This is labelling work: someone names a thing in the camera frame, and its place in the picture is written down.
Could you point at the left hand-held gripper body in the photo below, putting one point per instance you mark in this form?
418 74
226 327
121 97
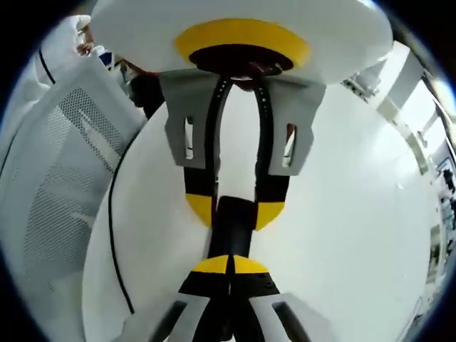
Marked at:
142 32

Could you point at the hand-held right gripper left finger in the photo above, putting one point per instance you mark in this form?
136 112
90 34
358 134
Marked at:
199 310

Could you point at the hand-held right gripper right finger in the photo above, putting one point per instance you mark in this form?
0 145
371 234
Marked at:
263 310

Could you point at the black remote control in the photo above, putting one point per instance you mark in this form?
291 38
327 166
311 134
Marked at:
231 231

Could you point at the person's dark clothing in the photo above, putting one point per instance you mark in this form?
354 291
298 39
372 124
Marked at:
147 92

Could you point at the white fabric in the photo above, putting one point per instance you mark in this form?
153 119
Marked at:
57 42

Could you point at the grey mesh office chair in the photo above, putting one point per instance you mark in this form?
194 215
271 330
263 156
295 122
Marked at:
53 178

